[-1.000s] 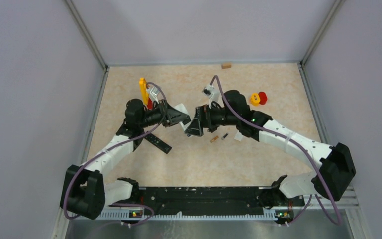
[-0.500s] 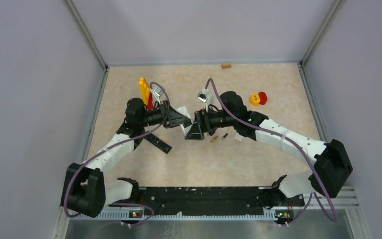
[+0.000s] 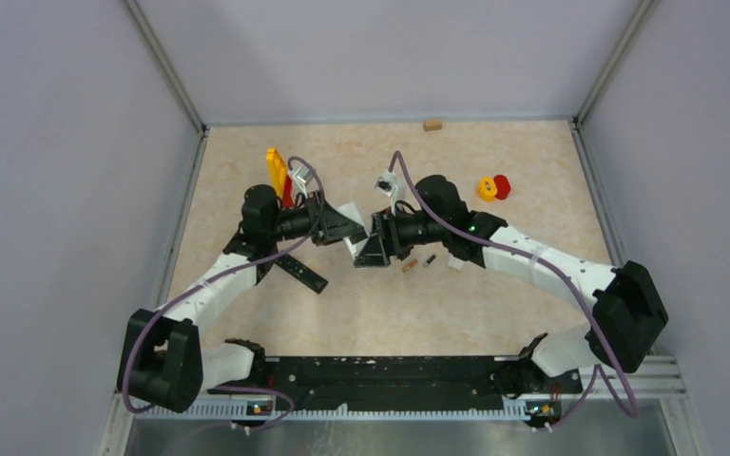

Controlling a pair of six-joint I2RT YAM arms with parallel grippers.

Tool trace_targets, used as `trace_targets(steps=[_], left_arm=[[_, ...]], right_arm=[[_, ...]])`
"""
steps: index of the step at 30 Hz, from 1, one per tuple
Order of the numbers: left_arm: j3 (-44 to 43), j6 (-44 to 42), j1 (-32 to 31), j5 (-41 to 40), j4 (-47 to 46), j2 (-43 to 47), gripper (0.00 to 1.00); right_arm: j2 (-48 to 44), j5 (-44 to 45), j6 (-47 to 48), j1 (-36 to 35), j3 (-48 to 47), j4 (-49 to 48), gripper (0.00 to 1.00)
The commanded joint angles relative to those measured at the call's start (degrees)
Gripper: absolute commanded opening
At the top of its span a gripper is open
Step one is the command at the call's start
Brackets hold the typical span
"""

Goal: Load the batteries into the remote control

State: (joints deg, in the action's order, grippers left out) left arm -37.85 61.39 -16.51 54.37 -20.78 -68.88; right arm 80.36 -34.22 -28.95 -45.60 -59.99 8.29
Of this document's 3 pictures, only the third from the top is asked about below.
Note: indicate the red round toy block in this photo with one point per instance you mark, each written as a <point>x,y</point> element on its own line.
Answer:
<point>502,186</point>

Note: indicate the white remote control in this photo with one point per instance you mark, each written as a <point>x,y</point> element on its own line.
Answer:
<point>357,233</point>

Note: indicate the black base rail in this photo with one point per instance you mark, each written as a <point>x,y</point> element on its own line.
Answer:
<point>404,387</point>

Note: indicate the small wooden block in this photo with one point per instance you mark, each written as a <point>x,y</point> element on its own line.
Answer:
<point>431,125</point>

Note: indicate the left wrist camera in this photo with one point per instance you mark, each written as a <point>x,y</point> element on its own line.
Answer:
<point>301,176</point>

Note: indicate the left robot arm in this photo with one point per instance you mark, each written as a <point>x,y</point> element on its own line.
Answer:
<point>163,362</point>

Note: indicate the yellow round toy block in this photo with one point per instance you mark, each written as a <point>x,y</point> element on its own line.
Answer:
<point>487,189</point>

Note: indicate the black silver AAA battery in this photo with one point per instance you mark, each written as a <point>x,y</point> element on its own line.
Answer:
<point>429,260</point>

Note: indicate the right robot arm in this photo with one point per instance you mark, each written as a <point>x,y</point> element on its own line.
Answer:
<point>624,312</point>

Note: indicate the yellow toy block plate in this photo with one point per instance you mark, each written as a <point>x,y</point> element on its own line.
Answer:
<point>277,169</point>

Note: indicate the white battery cover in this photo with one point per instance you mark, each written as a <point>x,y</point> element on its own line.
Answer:
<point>455,263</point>

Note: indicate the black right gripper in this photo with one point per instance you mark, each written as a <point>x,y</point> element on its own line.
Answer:
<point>374,253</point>

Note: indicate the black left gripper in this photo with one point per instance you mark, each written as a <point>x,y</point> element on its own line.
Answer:
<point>336,226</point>

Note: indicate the black remote control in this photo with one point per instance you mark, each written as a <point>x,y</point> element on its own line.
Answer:
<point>302,273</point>

